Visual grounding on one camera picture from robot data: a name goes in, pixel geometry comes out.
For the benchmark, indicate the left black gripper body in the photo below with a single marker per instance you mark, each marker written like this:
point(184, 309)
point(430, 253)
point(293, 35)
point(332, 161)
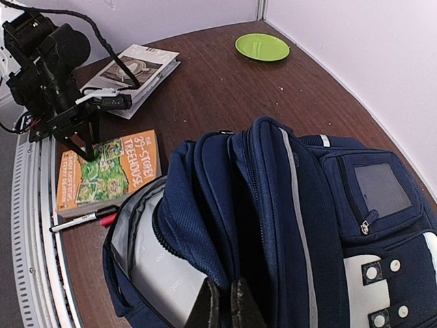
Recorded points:
point(39, 59)

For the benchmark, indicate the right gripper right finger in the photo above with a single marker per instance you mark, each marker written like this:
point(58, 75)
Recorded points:
point(244, 310)

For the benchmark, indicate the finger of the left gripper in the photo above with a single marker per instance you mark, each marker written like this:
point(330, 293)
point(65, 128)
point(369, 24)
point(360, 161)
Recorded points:
point(91, 135)
point(84, 153)

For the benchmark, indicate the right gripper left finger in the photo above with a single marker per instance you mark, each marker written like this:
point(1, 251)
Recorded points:
point(207, 311)

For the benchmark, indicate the navy blue backpack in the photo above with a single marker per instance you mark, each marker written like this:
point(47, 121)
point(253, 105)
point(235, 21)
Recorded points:
point(326, 231)

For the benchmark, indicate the orange Treehouse book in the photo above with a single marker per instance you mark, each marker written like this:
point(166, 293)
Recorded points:
point(120, 167)

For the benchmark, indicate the black capped marker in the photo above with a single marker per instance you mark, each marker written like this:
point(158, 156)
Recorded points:
point(96, 216)

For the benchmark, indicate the white coffee cover book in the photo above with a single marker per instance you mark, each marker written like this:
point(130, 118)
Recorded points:
point(149, 65)

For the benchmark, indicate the red capped marker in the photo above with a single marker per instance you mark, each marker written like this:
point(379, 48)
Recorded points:
point(108, 220)

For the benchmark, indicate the green plate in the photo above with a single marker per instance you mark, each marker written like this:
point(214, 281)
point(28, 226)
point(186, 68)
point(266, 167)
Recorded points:
point(262, 47)

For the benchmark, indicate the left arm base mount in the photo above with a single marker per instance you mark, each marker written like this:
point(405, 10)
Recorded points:
point(35, 129)

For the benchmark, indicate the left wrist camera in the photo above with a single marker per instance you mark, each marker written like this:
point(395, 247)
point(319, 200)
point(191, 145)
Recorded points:
point(106, 99)

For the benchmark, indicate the aluminium front rail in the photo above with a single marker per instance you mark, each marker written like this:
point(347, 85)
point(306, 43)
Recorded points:
point(41, 275)

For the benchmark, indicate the right aluminium frame post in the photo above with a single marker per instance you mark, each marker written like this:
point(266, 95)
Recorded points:
point(261, 10)

